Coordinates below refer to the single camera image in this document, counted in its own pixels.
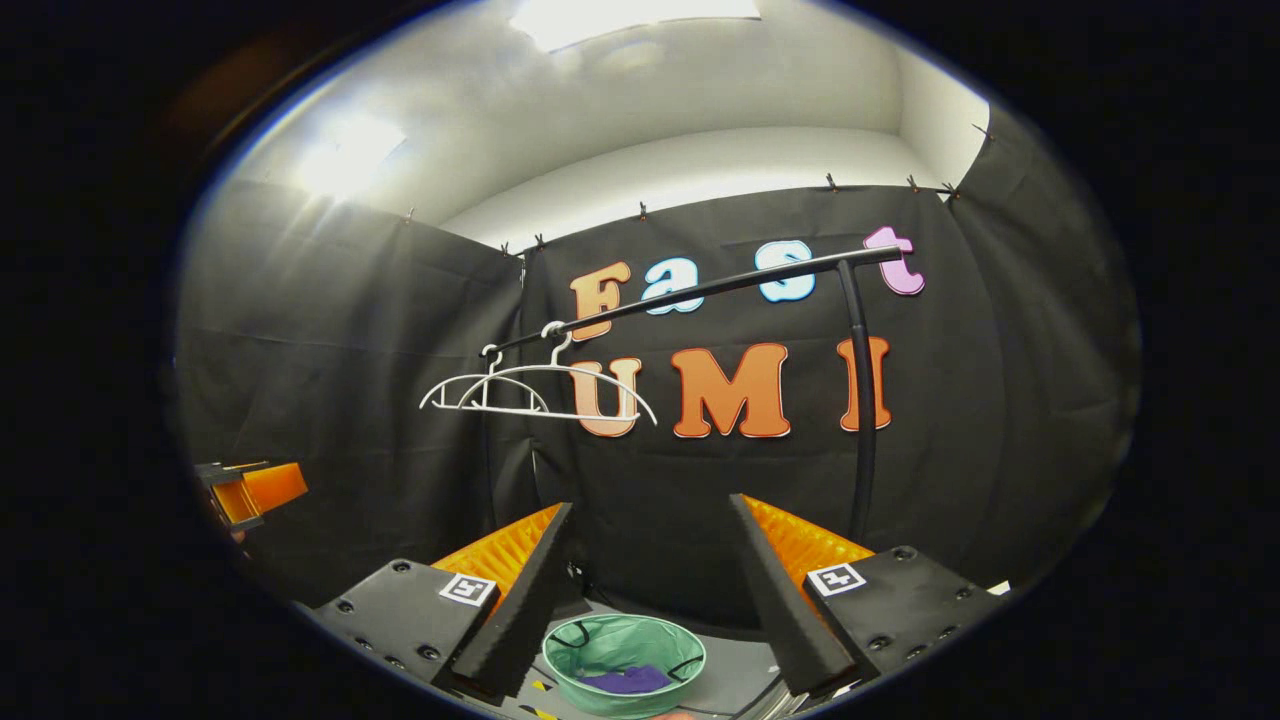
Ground black backdrop cloth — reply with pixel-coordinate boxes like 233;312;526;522
940;105;1141;591
175;180;526;606
520;185;986;631

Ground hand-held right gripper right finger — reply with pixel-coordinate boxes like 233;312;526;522
728;493;1011;699

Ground white clothes hanger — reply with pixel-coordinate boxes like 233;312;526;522
419;345;549;414
455;321;660;428

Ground ceiling light panel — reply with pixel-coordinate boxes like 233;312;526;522
295;110;411;201

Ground purple corduroy jacket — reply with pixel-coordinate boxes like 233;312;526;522
578;665;674;696

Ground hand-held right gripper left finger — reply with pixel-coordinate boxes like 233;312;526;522
295;502;577;700

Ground black clothes rack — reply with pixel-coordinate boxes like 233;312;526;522
483;245;903;549

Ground green laundry hamper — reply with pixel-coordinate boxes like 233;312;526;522
542;613;708;720

